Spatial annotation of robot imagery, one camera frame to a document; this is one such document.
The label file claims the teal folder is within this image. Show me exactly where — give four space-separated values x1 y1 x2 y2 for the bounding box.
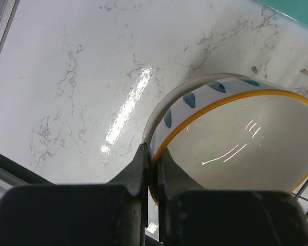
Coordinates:
259 0 308 27

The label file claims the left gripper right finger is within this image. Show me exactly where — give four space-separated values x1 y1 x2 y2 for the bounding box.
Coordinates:
157 151 308 245

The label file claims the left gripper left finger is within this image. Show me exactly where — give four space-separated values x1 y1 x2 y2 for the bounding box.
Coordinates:
0 143 149 245

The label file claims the white teal leaf bowl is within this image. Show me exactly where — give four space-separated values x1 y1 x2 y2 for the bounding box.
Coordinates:
149 77 308 201

